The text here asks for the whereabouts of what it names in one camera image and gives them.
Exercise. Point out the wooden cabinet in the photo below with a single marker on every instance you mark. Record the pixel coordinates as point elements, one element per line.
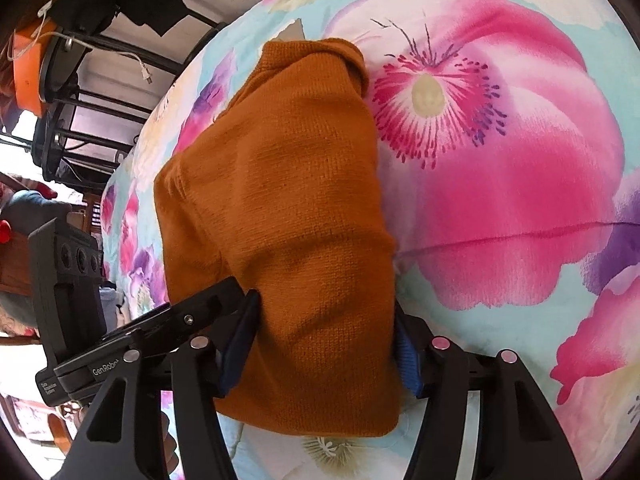
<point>15,265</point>

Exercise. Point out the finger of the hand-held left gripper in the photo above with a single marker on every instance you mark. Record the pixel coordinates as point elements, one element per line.
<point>210,300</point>

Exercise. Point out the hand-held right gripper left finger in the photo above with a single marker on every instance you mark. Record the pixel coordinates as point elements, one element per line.
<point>237,345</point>

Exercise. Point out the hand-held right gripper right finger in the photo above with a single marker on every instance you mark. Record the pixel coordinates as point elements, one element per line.
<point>407,365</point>

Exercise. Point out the orange plastic basin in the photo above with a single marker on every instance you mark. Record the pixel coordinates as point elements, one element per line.
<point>27,80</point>

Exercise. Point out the black metal rack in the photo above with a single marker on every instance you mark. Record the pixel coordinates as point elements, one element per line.
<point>57,75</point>

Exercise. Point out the blue-grey cloth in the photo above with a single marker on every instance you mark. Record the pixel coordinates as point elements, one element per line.
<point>35,205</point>

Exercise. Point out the orange-brown rabbit sweater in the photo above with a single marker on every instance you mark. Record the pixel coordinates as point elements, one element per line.
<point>290,210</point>

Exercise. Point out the floral bed sheet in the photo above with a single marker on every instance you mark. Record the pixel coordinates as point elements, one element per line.
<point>500,185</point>

